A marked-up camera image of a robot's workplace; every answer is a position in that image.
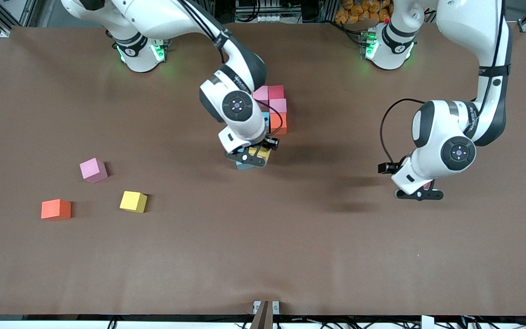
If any yellow foam block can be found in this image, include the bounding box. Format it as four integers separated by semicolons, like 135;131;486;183
248;145;272;167
120;191;147;214

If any orange foam block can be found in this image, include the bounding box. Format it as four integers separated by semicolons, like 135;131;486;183
41;199;72;222
270;113;288;135

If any black equipment rack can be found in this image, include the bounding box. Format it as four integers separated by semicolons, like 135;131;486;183
235;0;291;23

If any bag of orange fruit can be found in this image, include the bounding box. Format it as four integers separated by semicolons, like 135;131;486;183
335;0;391;25

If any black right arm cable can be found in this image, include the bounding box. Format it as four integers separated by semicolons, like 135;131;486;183
258;101;284;138

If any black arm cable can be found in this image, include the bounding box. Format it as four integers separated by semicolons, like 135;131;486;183
258;101;284;138
380;98;426;164

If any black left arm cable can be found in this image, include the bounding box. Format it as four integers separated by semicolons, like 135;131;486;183
380;98;426;164

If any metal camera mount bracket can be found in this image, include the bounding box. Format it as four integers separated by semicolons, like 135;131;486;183
250;300;280;329

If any white table edge rail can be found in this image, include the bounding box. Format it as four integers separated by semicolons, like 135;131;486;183
0;314;526;329

